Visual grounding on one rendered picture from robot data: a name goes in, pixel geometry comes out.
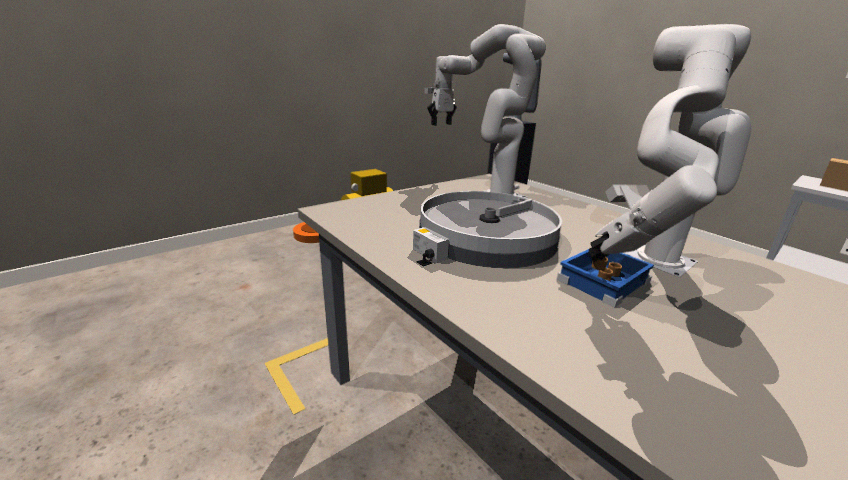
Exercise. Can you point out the blue open-top crate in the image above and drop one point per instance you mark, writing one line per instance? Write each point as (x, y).
(576, 268)

